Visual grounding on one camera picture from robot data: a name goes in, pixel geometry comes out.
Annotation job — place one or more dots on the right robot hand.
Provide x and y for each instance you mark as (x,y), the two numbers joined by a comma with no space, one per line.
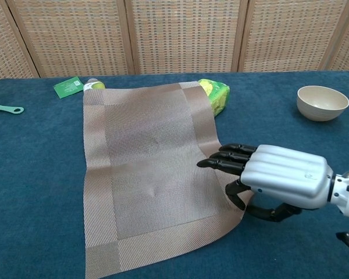
(285,177)

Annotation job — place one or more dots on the small white bowl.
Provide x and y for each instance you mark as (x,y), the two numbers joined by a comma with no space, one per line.
(322,101)

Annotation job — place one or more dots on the beige woven placemat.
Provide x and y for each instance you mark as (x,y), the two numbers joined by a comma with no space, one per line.
(151,162)

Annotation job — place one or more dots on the yellow green tissue pack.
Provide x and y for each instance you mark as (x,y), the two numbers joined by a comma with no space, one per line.
(221,96)

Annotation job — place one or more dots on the woven bamboo folding screen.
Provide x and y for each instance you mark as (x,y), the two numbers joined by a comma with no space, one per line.
(186,35)

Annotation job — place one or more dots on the juice bottle with white label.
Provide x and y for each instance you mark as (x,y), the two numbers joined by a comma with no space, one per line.
(94,85)

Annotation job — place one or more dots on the green paper packet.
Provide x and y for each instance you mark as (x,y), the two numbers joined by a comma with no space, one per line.
(67,87)

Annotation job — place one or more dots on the dark blue tablecloth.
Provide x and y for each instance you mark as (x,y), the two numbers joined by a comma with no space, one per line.
(32,174)

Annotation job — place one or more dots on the mint green plastic spatula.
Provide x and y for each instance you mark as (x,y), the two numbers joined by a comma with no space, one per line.
(5,109)

